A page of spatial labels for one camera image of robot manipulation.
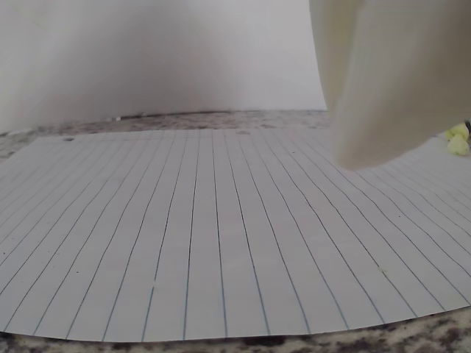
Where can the white lined paper sheet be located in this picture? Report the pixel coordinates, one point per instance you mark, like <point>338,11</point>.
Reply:
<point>221,239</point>

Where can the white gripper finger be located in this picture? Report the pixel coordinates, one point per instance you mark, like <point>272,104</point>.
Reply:
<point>397,73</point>

